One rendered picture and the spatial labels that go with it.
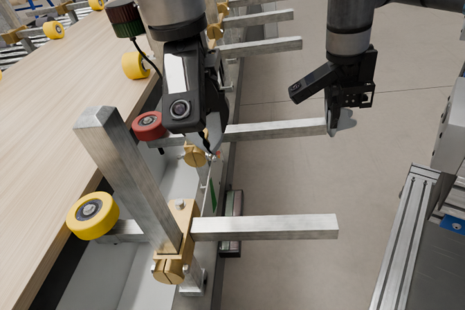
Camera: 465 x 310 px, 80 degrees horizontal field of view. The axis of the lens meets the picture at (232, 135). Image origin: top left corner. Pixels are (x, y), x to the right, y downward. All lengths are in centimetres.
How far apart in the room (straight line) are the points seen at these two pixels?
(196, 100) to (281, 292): 113
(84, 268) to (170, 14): 51
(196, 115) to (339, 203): 134
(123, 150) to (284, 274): 114
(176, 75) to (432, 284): 109
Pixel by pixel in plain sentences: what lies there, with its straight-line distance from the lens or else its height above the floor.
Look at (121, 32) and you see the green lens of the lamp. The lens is 52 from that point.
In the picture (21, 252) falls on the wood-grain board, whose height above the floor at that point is 90.
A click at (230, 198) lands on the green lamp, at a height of 70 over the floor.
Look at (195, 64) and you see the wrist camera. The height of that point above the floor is 113.
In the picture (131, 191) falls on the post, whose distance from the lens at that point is 37.
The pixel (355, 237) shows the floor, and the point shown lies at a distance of 148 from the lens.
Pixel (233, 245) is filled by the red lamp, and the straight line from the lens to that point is 65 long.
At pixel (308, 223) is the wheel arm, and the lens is 49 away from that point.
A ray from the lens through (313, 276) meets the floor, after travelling 138.
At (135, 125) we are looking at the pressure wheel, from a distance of 69.
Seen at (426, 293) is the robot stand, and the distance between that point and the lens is 121.
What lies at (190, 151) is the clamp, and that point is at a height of 87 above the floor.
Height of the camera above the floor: 126
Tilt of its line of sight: 39 degrees down
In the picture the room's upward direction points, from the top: 12 degrees counter-clockwise
